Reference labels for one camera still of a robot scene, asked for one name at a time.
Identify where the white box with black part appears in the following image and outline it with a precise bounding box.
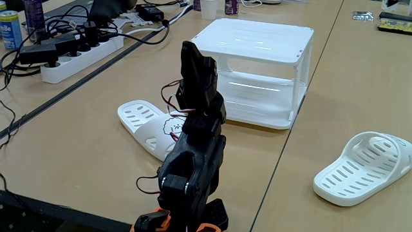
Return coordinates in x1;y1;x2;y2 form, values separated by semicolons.
381;0;412;17

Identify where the white slipper with dog print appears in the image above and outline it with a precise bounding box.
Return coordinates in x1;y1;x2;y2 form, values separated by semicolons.
313;131;412;207
117;99;188;162

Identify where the thin black cable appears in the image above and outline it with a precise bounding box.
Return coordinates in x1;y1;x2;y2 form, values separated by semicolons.
0;99;17;150

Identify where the white plastic shoe rack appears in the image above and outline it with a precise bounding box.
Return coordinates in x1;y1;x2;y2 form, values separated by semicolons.
191;17;315;130

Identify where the black plug adapter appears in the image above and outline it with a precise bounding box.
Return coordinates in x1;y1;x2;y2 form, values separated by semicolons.
41;32;79;58
19;43;61;68

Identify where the black power brick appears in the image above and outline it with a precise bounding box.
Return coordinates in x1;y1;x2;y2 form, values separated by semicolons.
135;3;165;22

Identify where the tall purple drink can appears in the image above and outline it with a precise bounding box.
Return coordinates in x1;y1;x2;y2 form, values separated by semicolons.
23;0;48;43

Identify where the white paper cup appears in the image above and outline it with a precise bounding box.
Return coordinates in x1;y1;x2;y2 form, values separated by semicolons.
200;0;219;21

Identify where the black power plug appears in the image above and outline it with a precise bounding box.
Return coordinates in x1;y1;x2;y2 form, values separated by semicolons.
83;21;99;48

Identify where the black and yellow box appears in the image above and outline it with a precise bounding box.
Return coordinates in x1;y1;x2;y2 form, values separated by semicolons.
377;12;412;35

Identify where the thin white cable coil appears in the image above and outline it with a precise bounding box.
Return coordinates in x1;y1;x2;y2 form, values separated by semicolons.
239;0;263;9

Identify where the white printed plastic part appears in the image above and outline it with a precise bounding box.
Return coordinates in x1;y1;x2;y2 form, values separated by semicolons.
111;12;154;32

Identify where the black cable with connector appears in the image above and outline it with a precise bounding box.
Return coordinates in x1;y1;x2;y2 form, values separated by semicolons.
96;19;171;45

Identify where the dark laptop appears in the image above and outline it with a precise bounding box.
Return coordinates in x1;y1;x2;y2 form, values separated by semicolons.
44;0;139;24

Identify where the white power strip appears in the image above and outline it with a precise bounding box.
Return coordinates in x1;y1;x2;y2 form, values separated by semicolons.
40;34;125;84

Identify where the thick white power cable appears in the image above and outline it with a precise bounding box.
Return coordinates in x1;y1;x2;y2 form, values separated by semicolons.
124;5;194;36

